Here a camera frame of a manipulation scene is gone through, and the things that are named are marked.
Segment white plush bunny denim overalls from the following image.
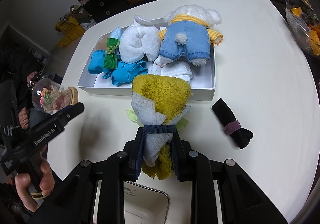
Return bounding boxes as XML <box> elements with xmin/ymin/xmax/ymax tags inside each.
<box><xmin>156</xmin><ymin>5</ymin><xmax>223</xmax><ymax>66</ymax></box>

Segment person left hand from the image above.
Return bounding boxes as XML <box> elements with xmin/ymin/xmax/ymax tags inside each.
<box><xmin>15</xmin><ymin>107</ymin><xmax>55</xmax><ymax>213</ymax></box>

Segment yellow packaging pile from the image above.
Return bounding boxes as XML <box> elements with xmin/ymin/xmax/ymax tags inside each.
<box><xmin>55</xmin><ymin>15</ymin><xmax>85</xmax><ymax>49</ymax></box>

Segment yellow grey towel bundle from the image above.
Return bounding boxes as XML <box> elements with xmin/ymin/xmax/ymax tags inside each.
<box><xmin>131</xmin><ymin>74</ymin><xmax>192</xmax><ymax>180</ymax></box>

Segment white knit rolled towel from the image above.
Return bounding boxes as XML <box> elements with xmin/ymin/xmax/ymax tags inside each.
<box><xmin>148</xmin><ymin>55</ymin><xmax>193</xmax><ymax>84</ymax></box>

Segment white tray under gripper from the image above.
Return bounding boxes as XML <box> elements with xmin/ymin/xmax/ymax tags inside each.
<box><xmin>96</xmin><ymin>180</ymin><xmax>223</xmax><ymax>224</ymax></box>

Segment green ribbon bow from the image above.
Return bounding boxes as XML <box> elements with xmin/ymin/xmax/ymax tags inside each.
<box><xmin>103</xmin><ymin>38</ymin><xmax>119</xmax><ymax>69</ymax></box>

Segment white rolled plush towel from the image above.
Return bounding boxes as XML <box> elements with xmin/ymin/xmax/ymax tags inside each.
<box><xmin>119</xmin><ymin>15</ymin><xmax>161</xmax><ymax>63</ymax></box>

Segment glass dome wooden base flowers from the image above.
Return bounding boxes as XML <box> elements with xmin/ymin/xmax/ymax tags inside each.
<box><xmin>31</xmin><ymin>78</ymin><xmax>78</xmax><ymax>115</ymax></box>

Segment blue fabric doll clothing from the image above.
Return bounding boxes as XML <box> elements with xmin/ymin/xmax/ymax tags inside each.
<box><xmin>88</xmin><ymin>28</ymin><xmax>148</xmax><ymax>87</ymax></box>

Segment black cloth purple band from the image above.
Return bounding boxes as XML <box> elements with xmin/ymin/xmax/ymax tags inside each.
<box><xmin>212</xmin><ymin>98</ymin><xmax>253</xmax><ymax>149</ymax></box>

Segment clear bowl of snacks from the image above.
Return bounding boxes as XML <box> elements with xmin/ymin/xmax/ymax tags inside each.
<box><xmin>285</xmin><ymin>0</ymin><xmax>319</xmax><ymax>58</ymax></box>

